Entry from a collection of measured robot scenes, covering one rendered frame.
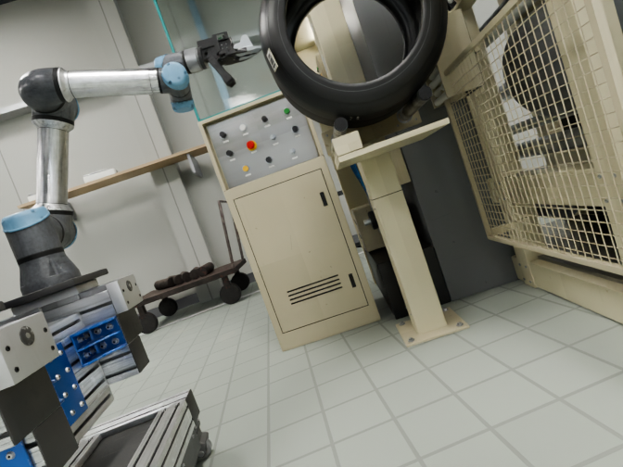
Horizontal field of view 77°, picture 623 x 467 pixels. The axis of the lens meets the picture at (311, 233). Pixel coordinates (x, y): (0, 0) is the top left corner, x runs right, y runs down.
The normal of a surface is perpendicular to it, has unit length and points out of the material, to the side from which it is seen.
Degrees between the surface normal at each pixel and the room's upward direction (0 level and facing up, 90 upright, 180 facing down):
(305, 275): 90
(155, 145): 90
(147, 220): 90
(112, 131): 90
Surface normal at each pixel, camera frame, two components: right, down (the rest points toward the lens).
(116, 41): 0.11, 0.04
